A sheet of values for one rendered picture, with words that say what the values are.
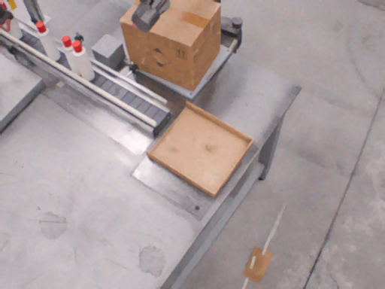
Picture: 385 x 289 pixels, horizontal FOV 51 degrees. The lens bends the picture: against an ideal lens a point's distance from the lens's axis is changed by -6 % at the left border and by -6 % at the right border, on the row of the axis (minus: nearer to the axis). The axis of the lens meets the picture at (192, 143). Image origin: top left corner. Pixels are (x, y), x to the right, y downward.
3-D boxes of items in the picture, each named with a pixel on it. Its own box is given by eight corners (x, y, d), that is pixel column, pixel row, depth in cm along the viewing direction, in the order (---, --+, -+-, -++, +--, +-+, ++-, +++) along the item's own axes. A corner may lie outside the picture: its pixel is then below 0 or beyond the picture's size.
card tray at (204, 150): (147, 155, 157) (145, 150, 153) (187, 106, 167) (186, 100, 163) (214, 198, 148) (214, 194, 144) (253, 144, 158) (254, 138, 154)
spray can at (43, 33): (46, 59, 176) (30, 25, 158) (55, 51, 178) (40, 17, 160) (55, 64, 174) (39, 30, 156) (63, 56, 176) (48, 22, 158)
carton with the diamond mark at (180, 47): (130, 66, 175) (119, 19, 152) (159, 28, 185) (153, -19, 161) (193, 92, 167) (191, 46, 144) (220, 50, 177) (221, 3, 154)
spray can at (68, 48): (71, 73, 171) (56, 40, 153) (79, 65, 173) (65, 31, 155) (79, 78, 170) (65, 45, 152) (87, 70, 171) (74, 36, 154)
